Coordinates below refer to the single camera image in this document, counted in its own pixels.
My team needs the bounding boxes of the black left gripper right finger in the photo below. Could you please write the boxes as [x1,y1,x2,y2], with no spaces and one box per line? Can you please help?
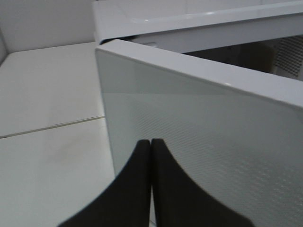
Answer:
[151,139,252,227]

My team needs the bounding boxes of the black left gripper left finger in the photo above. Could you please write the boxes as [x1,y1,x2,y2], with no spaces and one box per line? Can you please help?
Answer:
[60,140,151,227]

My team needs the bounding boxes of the white microwave door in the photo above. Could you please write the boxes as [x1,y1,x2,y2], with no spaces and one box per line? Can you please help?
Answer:
[95,39,303,227]

